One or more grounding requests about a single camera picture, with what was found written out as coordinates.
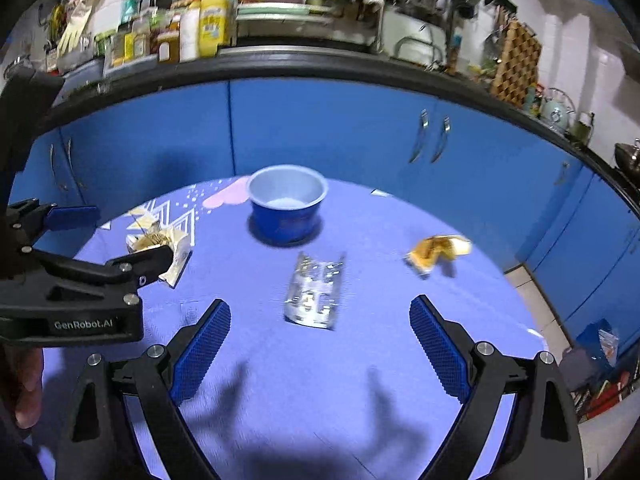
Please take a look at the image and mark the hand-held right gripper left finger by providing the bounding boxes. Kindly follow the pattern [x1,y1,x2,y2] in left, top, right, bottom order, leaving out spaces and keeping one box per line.
[69,298,233,480]

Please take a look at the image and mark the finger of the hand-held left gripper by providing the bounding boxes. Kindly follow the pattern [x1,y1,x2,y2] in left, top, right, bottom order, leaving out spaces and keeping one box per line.
[7,198,100,247]
[20,244,174,307]

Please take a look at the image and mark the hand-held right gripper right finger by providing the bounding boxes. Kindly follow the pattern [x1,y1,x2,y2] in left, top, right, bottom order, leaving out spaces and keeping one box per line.
[408,294,585,480]

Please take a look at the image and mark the golden snack wrapper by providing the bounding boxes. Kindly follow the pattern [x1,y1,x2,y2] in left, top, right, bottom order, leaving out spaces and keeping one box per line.
[124,211,194,289]

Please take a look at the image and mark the clear foil blister pack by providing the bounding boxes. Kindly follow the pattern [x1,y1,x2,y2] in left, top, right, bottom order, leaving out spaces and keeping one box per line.
[283,251,348,331]

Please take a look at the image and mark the person's left hand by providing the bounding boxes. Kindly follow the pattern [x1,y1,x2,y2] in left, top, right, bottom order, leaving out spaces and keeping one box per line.
[13,347,46,430]

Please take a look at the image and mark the yellow crumpled wrapper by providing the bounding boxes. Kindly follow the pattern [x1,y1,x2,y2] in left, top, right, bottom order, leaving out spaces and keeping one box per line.
[404,234,474,278]

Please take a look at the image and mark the blue tablecloth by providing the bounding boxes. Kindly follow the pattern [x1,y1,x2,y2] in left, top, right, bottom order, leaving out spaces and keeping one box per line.
[35,175,549,480]

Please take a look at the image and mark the grey bag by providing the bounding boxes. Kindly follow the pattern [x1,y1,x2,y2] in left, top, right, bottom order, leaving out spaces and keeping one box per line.
[560,347,603,391]

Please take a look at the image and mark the blue plastic bag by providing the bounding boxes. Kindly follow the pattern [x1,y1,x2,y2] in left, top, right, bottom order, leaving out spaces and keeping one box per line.
[575,319,622,362]

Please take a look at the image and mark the blue paper bowl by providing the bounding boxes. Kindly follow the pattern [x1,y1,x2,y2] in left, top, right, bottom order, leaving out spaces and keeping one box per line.
[245,164,330,247]

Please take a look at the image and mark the cluttered floor rack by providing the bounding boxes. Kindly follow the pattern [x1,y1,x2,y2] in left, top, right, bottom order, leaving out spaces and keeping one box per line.
[570,350,640,423]

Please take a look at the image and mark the row of condiment jars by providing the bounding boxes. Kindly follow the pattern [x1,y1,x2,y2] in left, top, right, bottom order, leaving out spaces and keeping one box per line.
[94,7,182,69]

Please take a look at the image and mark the yellow rubber gloves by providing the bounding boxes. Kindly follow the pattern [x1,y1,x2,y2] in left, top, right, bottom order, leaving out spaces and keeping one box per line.
[56,0,97,59]

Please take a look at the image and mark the white plastic bottle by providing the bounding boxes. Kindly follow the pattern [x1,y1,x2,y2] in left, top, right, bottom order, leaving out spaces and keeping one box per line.
[179,2,202,62]

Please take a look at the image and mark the yellow plastic bottle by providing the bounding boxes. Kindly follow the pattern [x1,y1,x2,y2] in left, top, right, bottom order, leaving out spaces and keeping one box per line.
[198,0,233,59]

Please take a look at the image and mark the blue kitchen cabinet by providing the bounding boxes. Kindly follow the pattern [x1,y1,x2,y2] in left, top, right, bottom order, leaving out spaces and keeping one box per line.
[10,77,640,346]

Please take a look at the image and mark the mint green kettle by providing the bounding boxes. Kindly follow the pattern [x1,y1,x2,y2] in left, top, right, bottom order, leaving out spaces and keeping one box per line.
[539,87,577,134]

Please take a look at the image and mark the black wok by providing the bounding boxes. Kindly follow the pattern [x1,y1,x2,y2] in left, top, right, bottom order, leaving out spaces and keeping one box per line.
[613,137,640,177]

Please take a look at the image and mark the green stacked trays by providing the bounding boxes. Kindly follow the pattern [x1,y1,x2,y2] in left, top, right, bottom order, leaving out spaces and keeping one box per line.
[234,2,342,24]

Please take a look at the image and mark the checkered wooden board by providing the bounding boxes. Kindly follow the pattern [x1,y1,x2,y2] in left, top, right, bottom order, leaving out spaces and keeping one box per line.
[489,19,544,112]

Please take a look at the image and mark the metal faucet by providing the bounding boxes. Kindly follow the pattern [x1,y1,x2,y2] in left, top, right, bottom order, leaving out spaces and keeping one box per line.
[394,35,447,70]

